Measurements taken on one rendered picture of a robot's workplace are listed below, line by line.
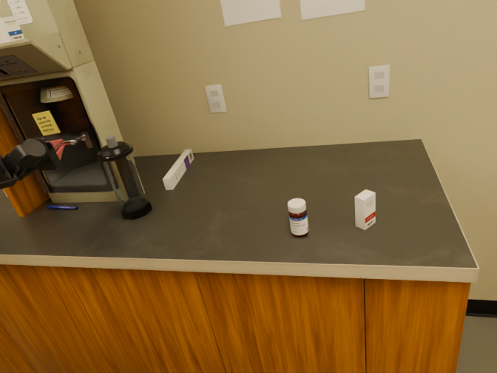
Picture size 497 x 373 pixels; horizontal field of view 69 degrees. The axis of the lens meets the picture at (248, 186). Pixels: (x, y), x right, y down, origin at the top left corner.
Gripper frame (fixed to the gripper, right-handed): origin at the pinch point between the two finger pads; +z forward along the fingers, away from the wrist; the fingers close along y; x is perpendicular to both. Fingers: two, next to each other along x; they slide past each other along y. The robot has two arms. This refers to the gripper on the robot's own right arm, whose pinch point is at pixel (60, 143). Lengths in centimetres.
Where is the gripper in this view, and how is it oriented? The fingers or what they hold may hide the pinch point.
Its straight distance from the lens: 131.4
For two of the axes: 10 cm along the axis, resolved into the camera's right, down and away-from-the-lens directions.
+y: -1.8, -8.7, -4.7
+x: -9.6, 0.5, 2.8
